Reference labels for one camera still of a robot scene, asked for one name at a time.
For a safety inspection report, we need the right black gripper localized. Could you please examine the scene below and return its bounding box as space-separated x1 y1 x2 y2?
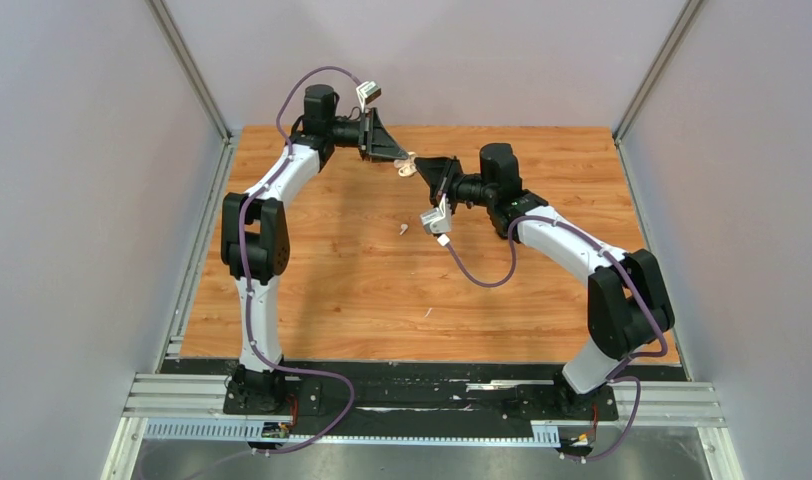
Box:
416 156 496 215

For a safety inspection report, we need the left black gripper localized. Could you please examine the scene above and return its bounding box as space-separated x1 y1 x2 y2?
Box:
328 108 409 164

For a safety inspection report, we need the white earbud charging case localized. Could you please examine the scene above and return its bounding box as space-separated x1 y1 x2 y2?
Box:
393 152 417 178

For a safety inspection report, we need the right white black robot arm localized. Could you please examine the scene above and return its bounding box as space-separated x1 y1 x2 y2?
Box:
409 143 676 418

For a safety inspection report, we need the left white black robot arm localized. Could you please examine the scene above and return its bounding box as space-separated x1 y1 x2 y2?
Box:
220 81 409 413

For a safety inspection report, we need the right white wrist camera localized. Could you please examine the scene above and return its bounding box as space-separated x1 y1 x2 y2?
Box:
420 194 453 236

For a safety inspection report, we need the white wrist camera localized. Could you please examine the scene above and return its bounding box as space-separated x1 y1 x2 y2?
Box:
355 81 382 113
420 194 453 236

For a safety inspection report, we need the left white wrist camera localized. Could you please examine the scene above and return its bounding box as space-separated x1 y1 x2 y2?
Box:
355 81 382 113

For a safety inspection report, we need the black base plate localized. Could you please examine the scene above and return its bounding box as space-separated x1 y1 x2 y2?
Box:
159 358 688 439

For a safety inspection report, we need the left aluminium corner post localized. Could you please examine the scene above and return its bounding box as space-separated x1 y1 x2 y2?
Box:
145 0 232 143

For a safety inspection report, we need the aluminium corner post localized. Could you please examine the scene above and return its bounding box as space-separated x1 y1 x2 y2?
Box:
612 0 707 146
145 0 232 143

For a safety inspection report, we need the slotted cable duct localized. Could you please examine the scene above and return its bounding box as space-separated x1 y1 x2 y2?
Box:
144 419 561 446

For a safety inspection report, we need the right aluminium corner post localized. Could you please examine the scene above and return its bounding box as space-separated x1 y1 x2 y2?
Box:
612 0 707 146

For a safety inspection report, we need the aluminium frame rail front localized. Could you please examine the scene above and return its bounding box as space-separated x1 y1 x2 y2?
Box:
122 374 726 428

